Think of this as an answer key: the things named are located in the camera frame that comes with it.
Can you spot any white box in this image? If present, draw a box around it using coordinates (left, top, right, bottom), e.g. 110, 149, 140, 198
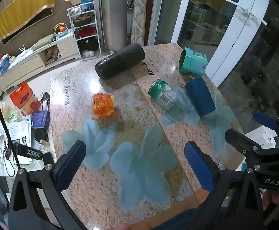
245, 126, 277, 149

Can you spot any teal carton box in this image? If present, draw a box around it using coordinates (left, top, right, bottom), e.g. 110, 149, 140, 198
178, 47, 208, 75

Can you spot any white printed paper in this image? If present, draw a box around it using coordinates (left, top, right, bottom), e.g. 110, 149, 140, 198
0, 120, 32, 146

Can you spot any patterned curtain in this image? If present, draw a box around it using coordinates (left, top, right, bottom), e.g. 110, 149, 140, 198
130, 0, 158, 47

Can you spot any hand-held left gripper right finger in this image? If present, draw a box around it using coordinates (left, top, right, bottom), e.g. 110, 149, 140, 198
184, 141, 272, 230

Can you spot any beige sideboard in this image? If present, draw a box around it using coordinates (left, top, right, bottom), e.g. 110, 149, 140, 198
0, 32, 81, 93

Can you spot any person's right hand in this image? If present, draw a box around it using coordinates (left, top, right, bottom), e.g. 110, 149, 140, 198
263, 189, 279, 206

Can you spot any green cushion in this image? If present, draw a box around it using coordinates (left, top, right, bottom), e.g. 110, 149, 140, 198
31, 34, 56, 52

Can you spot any white window handle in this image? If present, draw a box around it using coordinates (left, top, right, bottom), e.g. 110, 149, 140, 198
226, 0, 267, 26

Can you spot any white shelf rack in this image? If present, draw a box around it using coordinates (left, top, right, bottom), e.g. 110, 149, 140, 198
67, 3, 103, 60

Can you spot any orange patterned cup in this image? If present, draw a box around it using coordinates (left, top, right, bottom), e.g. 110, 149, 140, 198
91, 93, 116, 118

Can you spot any orange box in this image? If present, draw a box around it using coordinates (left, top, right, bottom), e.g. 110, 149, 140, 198
9, 81, 43, 117

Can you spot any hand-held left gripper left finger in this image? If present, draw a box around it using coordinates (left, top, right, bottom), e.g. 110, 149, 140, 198
7, 140, 87, 230

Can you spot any yellow cloth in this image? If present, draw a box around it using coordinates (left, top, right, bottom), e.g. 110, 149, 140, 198
0, 0, 56, 45

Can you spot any black cylindrical cup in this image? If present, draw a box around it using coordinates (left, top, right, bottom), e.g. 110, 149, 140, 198
95, 43, 146, 80

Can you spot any dark blue box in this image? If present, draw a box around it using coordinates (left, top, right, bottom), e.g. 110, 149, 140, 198
185, 77, 216, 117
30, 111, 51, 128

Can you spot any fruit bowl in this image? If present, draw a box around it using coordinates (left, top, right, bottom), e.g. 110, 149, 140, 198
54, 23, 69, 37

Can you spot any clear cup with green band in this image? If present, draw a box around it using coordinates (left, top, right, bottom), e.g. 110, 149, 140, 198
148, 79, 197, 117

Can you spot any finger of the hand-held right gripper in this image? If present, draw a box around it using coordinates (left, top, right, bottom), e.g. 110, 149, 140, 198
225, 129, 263, 158
253, 111, 279, 135

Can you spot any black cable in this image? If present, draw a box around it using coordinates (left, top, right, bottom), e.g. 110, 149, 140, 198
0, 84, 20, 173

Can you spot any grey round column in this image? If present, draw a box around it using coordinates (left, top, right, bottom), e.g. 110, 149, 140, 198
100, 0, 128, 52

